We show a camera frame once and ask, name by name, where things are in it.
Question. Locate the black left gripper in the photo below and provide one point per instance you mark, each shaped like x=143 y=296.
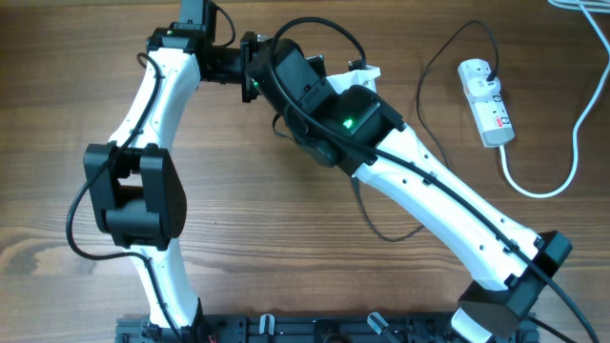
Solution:
x=249 y=53

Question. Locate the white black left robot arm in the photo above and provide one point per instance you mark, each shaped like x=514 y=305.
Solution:
x=136 y=194

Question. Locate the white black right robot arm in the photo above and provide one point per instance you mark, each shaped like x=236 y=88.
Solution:
x=341 y=121

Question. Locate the white charger adapter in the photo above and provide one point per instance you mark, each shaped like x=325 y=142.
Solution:
x=480 y=89

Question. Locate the white power strip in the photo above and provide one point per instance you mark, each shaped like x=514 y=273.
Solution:
x=492 y=119

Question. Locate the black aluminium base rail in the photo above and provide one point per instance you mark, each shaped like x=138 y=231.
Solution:
x=413 y=327

